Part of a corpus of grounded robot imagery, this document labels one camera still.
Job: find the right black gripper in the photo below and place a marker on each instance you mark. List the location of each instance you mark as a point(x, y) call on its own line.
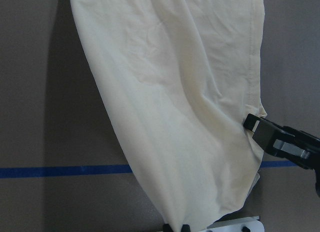
point(303, 148)

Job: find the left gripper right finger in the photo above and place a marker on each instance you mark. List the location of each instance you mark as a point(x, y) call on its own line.
point(185, 228)

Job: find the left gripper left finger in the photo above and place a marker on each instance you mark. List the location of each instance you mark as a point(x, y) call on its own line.
point(167, 228)

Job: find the cream long-sleeve printed shirt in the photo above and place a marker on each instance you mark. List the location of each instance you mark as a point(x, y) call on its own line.
point(177, 79)

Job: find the brown table cover mat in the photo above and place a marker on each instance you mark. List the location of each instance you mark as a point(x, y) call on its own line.
point(68, 171)

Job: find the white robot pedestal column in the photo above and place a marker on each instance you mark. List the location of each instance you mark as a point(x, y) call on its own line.
point(245, 224)

